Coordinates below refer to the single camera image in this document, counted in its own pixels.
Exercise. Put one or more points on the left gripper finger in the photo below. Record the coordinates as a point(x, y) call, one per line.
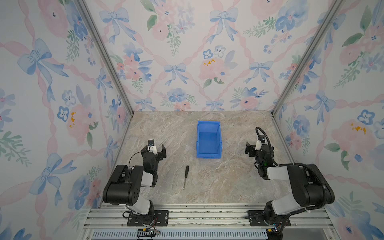
point(164, 152)
point(144, 150)

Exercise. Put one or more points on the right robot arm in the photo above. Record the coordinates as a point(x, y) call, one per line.
point(309, 188)

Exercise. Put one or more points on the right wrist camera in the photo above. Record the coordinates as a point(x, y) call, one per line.
point(260, 142)

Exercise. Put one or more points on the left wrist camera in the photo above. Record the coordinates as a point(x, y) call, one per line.
point(152, 146)

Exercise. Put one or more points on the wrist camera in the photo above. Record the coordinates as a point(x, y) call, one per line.
point(260, 142)
point(152, 146)

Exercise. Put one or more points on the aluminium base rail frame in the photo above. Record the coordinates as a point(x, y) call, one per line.
point(182, 222)

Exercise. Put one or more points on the right aluminium corner post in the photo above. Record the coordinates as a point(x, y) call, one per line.
point(310, 50)

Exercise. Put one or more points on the black handled screwdriver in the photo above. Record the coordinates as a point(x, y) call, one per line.
point(186, 175)

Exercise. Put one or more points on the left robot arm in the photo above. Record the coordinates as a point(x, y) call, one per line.
point(125, 183)

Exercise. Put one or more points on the left aluminium corner post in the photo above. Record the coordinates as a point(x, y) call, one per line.
point(89, 22)

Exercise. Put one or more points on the blue plastic storage bin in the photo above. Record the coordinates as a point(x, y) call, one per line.
point(209, 143)

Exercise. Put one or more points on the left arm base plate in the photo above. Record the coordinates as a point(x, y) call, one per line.
point(156, 218)

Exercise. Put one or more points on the aluminium corner post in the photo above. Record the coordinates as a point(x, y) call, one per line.
point(89, 22)
point(310, 50)

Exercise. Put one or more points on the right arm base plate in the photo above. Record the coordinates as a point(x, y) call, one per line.
point(259, 218)

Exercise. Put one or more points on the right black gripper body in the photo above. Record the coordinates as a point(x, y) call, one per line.
point(258, 151)

